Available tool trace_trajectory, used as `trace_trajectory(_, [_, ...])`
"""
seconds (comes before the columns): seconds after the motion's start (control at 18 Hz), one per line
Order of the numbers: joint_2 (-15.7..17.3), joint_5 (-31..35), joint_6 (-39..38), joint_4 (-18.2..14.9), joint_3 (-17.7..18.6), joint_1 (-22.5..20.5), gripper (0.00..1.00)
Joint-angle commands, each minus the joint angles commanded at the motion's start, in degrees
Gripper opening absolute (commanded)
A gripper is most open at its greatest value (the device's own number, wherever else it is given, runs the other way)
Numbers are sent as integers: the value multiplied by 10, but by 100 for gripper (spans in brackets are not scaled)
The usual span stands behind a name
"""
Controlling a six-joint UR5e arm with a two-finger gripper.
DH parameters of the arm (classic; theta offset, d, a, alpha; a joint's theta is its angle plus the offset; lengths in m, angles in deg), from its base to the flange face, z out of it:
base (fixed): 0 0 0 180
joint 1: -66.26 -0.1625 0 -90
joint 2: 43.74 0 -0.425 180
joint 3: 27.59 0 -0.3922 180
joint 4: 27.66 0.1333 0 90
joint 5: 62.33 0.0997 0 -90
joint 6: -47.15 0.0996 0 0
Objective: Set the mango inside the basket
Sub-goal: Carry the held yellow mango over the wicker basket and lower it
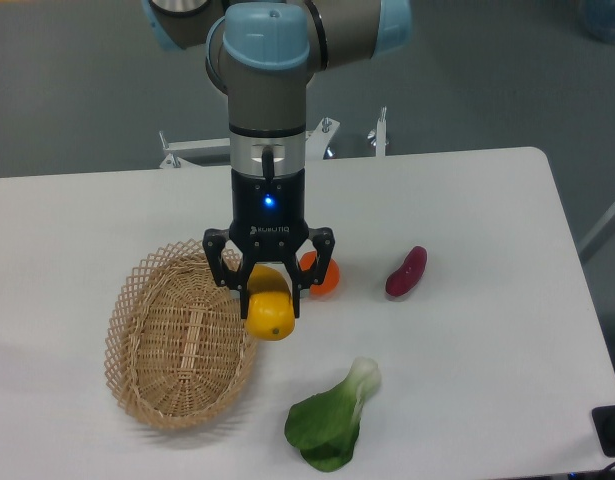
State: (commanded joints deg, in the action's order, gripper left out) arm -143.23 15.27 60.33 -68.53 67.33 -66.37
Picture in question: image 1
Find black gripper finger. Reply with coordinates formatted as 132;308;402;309
282;227;335;318
202;228;249;318

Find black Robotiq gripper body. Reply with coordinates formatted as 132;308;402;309
229;170;308;263

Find yellow mango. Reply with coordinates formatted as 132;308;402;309
244;264;295;341

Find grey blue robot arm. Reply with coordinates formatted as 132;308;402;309
143;1;413;313

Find woven wicker basket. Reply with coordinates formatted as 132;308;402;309
104;240;257;430

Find orange tangerine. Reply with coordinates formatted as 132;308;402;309
299;251;340;296

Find purple sweet potato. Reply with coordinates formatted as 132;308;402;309
385;246;428;298

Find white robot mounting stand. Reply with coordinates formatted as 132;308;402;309
159;106;390;169

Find green bok choy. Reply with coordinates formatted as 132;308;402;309
284;357;382;473

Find black device at table edge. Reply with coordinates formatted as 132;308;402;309
591;405;615;457

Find blue object top right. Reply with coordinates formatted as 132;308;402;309
578;0;615;45

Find white frame at right edge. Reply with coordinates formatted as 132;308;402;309
577;200;615;263

